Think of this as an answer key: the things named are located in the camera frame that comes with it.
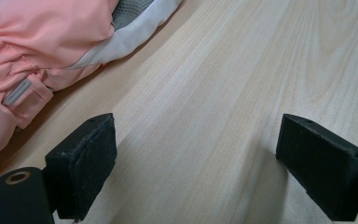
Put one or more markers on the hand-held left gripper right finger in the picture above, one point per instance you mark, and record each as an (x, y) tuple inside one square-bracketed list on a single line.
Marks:
[(326, 168)]

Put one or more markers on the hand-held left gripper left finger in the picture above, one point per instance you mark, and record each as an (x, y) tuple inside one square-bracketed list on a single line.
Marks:
[(84, 168)]

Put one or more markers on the pink ski glove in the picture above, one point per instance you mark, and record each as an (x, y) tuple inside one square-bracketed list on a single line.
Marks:
[(43, 37)]

